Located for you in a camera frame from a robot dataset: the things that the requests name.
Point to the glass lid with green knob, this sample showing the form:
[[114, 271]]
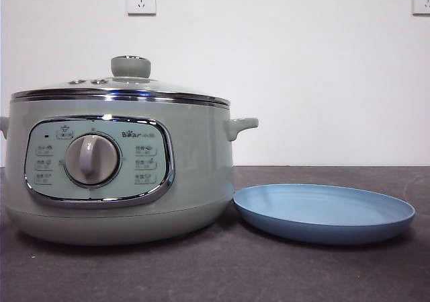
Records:
[[131, 67]]

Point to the pale green electric steamer pot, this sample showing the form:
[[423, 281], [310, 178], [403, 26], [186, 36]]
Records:
[[201, 147]]

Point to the blue round plate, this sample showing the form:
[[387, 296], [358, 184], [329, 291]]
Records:
[[322, 211]]

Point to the white wall socket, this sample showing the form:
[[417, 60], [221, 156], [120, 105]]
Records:
[[141, 0], [422, 0]]

